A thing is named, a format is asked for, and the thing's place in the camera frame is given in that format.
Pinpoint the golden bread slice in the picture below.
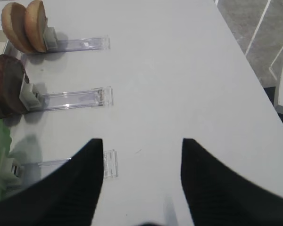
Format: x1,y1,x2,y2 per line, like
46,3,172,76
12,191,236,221
1,2,35,54
25,0,47,53

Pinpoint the right golden bread slice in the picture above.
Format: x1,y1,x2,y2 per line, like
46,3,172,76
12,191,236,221
25,0,47,53

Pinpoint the clear acrylic bread rack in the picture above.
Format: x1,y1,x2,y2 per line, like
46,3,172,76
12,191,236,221
43,27,110,53

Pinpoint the front brown meat patty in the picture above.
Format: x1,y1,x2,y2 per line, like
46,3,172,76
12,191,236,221
0,54,29,114

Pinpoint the left golden bread slice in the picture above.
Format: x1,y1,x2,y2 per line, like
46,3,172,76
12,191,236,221
1,2,35,54

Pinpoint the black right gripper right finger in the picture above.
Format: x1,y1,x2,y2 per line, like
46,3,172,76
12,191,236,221
181,138,283,226

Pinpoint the clear acrylic patty rack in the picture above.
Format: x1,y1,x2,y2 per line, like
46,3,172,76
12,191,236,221
19,83,113,113

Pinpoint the clear acrylic lettuce rack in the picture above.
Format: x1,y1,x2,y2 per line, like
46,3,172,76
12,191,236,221
0,150,118,190

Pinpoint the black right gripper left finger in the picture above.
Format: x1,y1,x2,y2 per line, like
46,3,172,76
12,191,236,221
0,138,103,226

